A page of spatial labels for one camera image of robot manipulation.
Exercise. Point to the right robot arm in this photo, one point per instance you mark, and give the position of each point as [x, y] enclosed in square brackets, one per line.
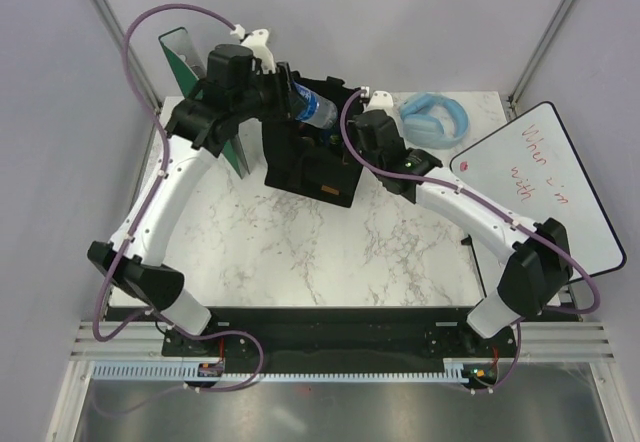
[535, 255]

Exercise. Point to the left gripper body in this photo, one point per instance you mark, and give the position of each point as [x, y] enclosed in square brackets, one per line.
[276, 94]

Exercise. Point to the water bottle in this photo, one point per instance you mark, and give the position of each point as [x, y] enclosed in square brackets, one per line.
[318, 111]

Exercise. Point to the aluminium frame post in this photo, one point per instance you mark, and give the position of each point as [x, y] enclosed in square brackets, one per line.
[549, 35]
[117, 33]

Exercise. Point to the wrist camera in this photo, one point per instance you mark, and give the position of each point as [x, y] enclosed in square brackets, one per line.
[258, 42]
[376, 100]

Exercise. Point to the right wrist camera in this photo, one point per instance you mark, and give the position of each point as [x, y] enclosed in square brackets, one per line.
[376, 100]

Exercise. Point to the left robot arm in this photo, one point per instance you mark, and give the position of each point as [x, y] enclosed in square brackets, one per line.
[242, 82]

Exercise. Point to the left aluminium frame post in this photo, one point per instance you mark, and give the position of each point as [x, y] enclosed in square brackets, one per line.
[117, 33]

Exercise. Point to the white cable duct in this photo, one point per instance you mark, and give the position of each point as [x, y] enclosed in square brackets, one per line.
[202, 372]

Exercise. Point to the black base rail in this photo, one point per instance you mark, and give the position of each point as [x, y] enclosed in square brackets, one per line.
[340, 339]

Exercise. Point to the whiteboard with red writing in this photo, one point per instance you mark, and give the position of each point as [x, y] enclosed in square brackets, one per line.
[530, 166]

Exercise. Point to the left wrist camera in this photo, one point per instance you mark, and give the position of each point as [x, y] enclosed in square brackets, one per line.
[258, 42]

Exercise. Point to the green file holder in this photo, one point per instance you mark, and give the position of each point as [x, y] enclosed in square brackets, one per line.
[187, 68]

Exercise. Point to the right aluminium frame post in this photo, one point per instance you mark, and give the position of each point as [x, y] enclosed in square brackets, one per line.
[549, 35]

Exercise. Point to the black canvas bag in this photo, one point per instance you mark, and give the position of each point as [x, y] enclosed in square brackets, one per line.
[301, 160]

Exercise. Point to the light blue headphones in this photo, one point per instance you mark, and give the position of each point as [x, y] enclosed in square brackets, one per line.
[423, 129]

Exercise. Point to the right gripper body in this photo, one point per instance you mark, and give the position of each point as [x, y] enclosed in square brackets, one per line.
[353, 137]

